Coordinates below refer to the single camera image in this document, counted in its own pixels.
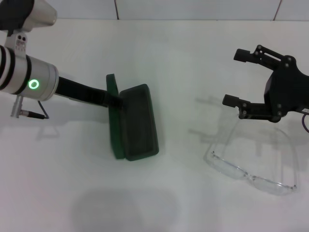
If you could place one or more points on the clear white glasses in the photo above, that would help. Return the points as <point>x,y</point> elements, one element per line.
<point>231,169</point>

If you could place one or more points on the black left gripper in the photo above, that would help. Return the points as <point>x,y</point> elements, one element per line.
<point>82,93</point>

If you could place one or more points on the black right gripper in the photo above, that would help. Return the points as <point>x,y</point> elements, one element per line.
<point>287,91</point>

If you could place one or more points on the green glasses case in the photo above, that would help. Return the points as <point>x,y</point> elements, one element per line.
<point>137,120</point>

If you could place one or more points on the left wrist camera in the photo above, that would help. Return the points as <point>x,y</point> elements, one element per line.
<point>36,14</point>

